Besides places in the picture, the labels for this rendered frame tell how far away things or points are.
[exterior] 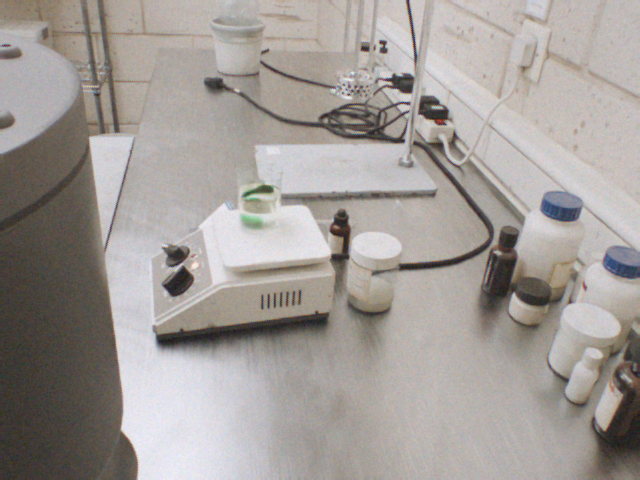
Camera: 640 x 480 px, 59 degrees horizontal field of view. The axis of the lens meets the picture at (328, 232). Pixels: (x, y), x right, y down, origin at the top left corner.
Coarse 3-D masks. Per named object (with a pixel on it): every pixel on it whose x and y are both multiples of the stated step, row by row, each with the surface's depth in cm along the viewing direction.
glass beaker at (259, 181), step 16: (256, 160) 65; (272, 160) 65; (240, 176) 61; (256, 176) 66; (272, 176) 66; (240, 192) 63; (256, 192) 62; (272, 192) 62; (240, 208) 64; (256, 208) 63; (272, 208) 63; (240, 224) 65; (256, 224) 64; (272, 224) 64
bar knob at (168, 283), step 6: (180, 264) 62; (174, 270) 62; (180, 270) 61; (186, 270) 62; (168, 276) 61; (174, 276) 61; (180, 276) 62; (186, 276) 62; (192, 276) 62; (162, 282) 61; (168, 282) 61; (174, 282) 61; (180, 282) 62; (186, 282) 62; (192, 282) 62; (168, 288) 61; (174, 288) 61; (180, 288) 61; (186, 288) 61; (174, 294) 61
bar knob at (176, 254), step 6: (162, 246) 67; (168, 246) 66; (174, 246) 65; (180, 246) 68; (186, 246) 67; (168, 252) 66; (174, 252) 65; (180, 252) 65; (186, 252) 66; (168, 258) 67; (174, 258) 66; (180, 258) 66; (168, 264) 66; (174, 264) 65
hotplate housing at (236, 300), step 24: (216, 264) 63; (312, 264) 64; (216, 288) 60; (240, 288) 60; (264, 288) 61; (288, 288) 62; (312, 288) 63; (168, 312) 60; (192, 312) 60; (216, 312) 61; (240, 312) 62; (264, 312) 63; (288, 312) 64; (312, 312) 65; (168, 336) 61
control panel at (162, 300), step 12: (192, 240) 68; (204, 240) 67; (192, 252) 66; (204, 252) 65; (156, 264) 68; (192, 264) 64; (204, 264) 63; (156, 276) 66; (204, 276) 62; (156, 288) 64; (192, 288) 61; (204, 288) 60; (156, 300) 62; (168, 300) 61; (180, 300) 60; (156, 312) 61
